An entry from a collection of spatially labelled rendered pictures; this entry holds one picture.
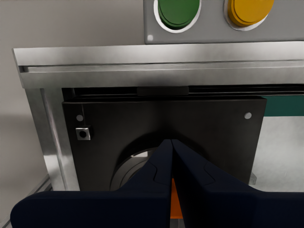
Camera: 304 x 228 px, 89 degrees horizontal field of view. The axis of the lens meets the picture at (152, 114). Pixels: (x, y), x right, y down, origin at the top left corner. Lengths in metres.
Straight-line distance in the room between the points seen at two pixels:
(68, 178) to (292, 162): 0.37
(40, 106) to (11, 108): 0.17
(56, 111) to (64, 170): 0.10
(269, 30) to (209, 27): 0.06
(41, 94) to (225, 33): 0.22
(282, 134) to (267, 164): 0.06
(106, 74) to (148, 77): 0.05
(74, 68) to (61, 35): 0.12
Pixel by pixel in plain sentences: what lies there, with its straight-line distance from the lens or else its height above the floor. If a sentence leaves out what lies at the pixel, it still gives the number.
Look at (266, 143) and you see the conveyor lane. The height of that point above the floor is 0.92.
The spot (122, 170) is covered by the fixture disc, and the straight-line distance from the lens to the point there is 0.20.
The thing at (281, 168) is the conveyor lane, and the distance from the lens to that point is 0.36.
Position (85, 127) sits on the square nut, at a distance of 0.20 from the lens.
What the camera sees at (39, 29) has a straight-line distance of 0.35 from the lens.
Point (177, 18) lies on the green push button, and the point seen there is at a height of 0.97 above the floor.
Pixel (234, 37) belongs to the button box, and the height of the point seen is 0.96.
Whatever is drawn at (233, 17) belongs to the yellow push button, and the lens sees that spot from 0.20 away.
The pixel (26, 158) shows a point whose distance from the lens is 0.44.
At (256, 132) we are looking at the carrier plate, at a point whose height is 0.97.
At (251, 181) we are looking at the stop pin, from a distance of 0.28.
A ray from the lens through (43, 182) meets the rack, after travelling 0.35.
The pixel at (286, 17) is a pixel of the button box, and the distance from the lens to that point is 0.23.
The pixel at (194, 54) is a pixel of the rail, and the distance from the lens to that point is 0.19.
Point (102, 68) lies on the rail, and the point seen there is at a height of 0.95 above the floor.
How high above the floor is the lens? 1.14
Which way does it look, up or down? 72 degrees down
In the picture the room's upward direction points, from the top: 177 degrees counter-clockwise
